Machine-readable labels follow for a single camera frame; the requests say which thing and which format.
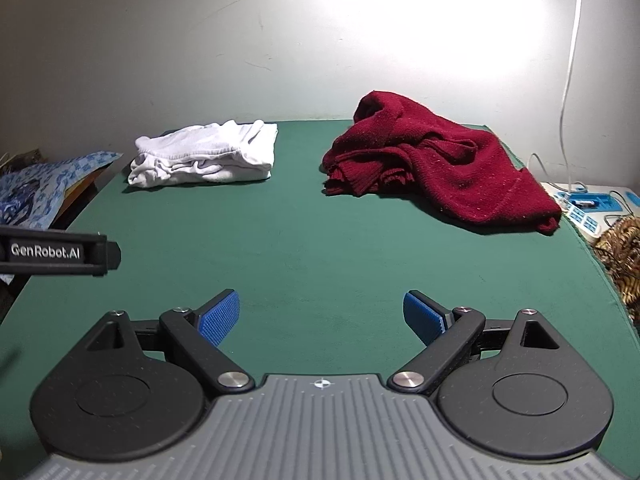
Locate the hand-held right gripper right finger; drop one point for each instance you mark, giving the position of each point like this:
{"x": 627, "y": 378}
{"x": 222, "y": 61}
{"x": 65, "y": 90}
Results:
{"x": 422, "y": 320}

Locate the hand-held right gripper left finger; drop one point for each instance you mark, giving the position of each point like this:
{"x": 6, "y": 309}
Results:
{"x": 220, "y": 317}

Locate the red knit sweater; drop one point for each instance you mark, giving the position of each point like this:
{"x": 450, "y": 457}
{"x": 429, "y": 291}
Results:
{"x": 450, "y": 170}

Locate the blue patterned cloth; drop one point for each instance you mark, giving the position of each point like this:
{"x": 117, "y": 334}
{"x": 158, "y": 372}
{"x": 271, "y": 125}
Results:
{"x": 45, "y": 185}

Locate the green table cover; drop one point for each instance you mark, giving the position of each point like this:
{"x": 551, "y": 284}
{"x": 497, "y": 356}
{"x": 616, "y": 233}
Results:
{"x": 300, "y": 240}

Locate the white folded garment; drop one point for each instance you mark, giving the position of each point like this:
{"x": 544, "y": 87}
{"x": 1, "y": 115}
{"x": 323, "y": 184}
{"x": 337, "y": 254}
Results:
{"x": 210, "y": 155}

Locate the white power strip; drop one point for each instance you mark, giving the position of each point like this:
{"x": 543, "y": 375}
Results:
{"x": 582, "y": 217}

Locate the clutter at table's right edge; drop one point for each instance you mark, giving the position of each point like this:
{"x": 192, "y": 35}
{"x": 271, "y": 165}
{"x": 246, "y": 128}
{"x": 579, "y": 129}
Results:
{"x": 595, "y": 203}

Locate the brown patterned cloth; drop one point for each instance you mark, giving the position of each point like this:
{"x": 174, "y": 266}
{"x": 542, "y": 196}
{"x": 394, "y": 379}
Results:
{"x": 622, "y": 245}

